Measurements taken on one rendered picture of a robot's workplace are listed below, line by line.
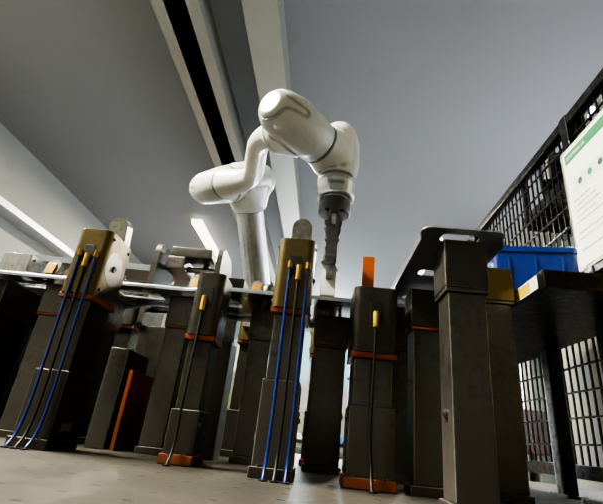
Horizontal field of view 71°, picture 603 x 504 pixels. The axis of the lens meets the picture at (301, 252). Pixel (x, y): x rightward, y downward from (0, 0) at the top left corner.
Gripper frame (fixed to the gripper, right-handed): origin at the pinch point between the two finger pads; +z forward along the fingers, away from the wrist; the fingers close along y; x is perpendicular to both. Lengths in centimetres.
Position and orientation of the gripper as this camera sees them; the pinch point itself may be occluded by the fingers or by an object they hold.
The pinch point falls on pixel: (328, 282)
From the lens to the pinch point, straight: 91.9
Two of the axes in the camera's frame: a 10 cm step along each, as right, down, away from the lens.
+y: -0.2, -4.0, -9.1
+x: 9.9, 0.9, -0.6
